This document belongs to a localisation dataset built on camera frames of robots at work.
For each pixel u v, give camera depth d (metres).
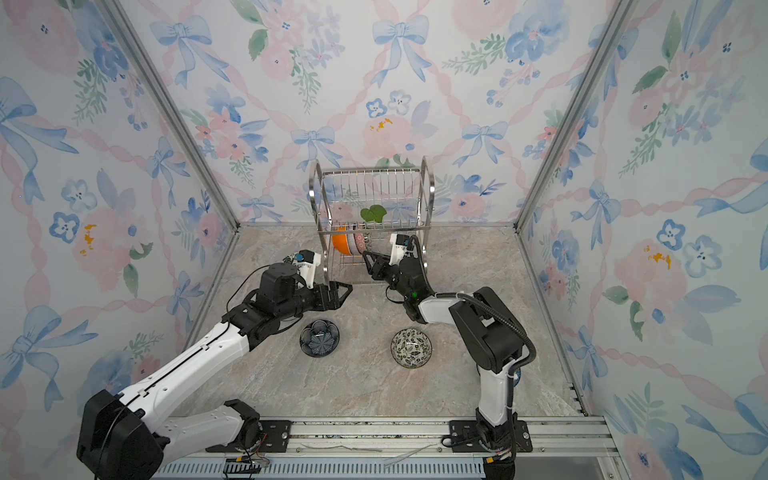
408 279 0.73
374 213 0.86
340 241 0.99
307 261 0.69
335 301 0.68
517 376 0.53
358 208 1.18
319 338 0.89
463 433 0.74
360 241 0.98
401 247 0.82
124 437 0.38
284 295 0.61
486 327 0.51
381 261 0.80
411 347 0.88
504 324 0.52
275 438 0.75
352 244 0.98
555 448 0.76
